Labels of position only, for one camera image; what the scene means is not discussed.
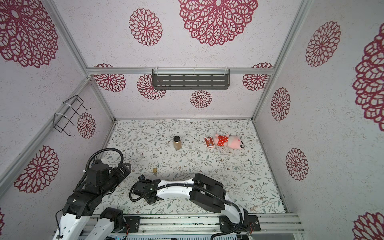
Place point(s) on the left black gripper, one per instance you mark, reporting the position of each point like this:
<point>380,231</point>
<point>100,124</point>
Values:
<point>121,175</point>

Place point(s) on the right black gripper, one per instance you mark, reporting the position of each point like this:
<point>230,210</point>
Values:
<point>147,199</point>

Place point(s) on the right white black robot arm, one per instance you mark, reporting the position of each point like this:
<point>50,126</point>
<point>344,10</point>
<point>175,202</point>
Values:
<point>207,193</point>

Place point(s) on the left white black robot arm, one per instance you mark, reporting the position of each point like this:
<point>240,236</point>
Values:
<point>98,181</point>

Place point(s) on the red playing card box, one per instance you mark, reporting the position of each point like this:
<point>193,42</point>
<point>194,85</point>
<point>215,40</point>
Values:
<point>209,142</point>

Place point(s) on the pink plush toy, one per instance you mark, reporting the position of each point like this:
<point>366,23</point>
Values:
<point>232,142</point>

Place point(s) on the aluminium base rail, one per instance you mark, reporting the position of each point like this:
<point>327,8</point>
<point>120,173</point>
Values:
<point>202,226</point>

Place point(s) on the black wire wall rack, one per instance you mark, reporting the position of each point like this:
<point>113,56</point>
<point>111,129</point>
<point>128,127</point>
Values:
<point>72,107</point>

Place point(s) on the dark grey wall shelf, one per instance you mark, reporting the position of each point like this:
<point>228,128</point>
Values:
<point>191,80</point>

